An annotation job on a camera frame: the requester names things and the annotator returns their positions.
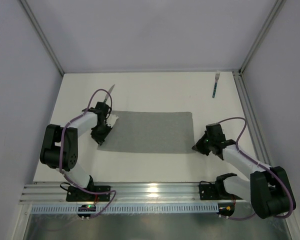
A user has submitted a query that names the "grey cloth napkin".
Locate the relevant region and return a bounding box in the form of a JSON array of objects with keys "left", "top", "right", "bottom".
[{"left": 98, "top": 111, "right": 195, "bottom": 154}]

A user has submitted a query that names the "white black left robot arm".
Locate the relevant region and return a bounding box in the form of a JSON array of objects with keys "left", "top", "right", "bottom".
[{"left": 39, "top": 102, "right": 118, "bottom": 193}]

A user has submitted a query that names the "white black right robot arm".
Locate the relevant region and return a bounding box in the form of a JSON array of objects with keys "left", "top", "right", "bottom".
[{"left": 192, "top": 123, "right": 297, "bottom": 219}]

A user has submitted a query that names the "right black connector board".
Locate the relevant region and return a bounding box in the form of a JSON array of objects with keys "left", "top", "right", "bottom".
[{"left": 217, "top": 203, "right": 235, "bottom": 217}]

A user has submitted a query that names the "left controller board with led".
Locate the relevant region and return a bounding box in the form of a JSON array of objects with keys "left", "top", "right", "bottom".
[{"left": 76, "top": 204, "right": 96, "bottom": 219}]

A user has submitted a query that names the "green handled knife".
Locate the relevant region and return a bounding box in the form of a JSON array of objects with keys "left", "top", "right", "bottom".
[{"left": 103, "top": 84, "right": 115, "bottom": 103}]

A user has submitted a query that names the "aluminium right side rail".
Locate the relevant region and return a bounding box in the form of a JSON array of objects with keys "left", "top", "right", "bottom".
[{"left": 232, "top": 70, "right": 273, "bottom": 165}]

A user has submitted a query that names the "aluminium rail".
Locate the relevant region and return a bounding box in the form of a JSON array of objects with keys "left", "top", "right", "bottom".
[
  {"left": 17, "top": 181, "right": 294, "bottom": 205},
  {"left": 232, "top": 70, "right": 273, "bottom": 165}
]

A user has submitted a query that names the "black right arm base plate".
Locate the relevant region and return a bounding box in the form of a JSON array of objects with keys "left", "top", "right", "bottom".
[{"left": 198, "top": 181, "right": 248, "bottom": 201}]

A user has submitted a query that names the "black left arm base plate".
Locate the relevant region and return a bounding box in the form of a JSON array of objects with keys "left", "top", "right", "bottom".
[{"left": 66, "top": 185, "right": 111, "bottom": 202}]

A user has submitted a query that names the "green handled fork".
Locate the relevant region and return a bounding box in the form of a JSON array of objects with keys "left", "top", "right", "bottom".
[{"left": 212, "top": 70, "right": 221, "bottom": 98}]

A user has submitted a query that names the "slotted grey cable duct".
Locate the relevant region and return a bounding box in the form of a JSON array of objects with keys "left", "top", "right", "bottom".
[{"left": 30, "top": 202, "right": 218, "bottom": 214}]

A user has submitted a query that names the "aluminium front rail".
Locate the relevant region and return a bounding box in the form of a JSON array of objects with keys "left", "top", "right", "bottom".
[{"left": 17, "top": 181, "right": 294, "bottom": 205}]

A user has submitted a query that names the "aluminium left corner post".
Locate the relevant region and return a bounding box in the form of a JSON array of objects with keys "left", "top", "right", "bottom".
[{"left": 18, "top": 0, "right": 65, "bottom": 77}]

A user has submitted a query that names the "aluminium corner post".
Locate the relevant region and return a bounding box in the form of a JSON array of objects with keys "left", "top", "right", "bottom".
[
  {"left": 18, "top": 0, "right": 65, "bottom": 77},
  {"left": 238, "top": 0, "right": 286, "bottom": 75}
]

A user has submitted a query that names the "aluminium right corner post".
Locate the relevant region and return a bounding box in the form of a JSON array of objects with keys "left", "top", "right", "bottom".
[{"left": 238, "top": 0, "right": 286, "bottom": 75}]

